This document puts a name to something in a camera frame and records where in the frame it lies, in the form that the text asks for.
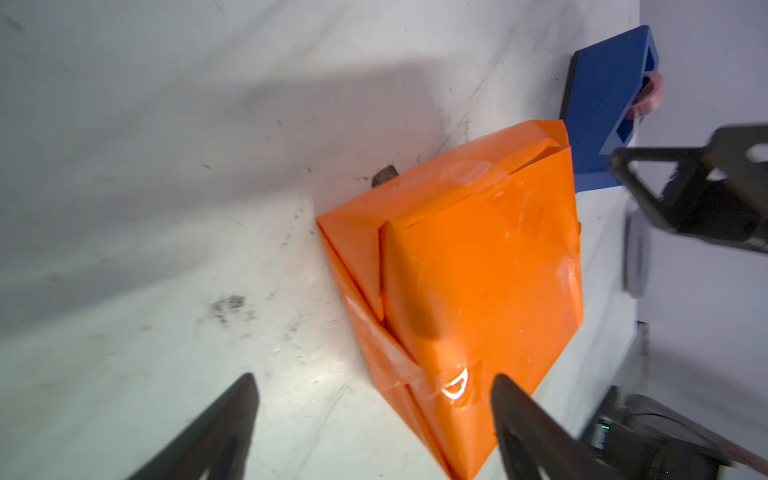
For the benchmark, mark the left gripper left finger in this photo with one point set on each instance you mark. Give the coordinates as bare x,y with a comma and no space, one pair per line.
216,444

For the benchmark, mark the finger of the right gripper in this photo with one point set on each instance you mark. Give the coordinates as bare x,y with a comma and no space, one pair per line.
717,193

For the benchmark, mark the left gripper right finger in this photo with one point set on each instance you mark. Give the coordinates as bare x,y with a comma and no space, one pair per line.
532,444

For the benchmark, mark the clear tape piece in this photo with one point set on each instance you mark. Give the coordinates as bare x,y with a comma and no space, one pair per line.
518,207
391,367

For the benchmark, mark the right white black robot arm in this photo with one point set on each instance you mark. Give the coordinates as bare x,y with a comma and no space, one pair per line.
635,436

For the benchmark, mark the blue tape dispenser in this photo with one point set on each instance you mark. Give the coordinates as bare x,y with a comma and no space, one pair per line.
611,87

